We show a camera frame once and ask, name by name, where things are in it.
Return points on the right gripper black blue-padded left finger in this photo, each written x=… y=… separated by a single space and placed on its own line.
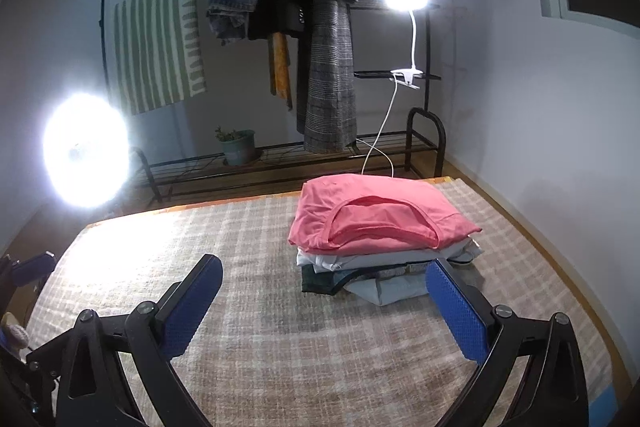
x=94 y=390

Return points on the orange hanging scarf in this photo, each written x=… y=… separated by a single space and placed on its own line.
x=279 y=68

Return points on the plaid bed cover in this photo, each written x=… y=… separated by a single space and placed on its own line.
x=266 y=354

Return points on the green striped wall hanging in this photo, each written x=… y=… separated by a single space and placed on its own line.
x=153 y=53

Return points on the pink t-shirt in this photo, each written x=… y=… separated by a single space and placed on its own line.
x=353 y=214

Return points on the grey plaid hanging coat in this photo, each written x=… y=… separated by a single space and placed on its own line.
x=326 y=96

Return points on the green potted plant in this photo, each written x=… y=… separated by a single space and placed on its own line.
x=238 y=146

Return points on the light grey folded garment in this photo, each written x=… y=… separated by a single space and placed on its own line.
x=464 y=251

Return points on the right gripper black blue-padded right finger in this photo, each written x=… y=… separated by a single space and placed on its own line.
x=552 y=390

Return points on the black metal clothes rack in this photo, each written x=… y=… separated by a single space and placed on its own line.
x=187 y=177

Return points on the pale blue folded garment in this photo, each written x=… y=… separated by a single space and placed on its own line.
x=384 y=292

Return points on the dark green folded garment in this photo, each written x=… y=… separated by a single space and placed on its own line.
x=330 y=283

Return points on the round ring light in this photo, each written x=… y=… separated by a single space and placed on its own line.
x=85 y=148

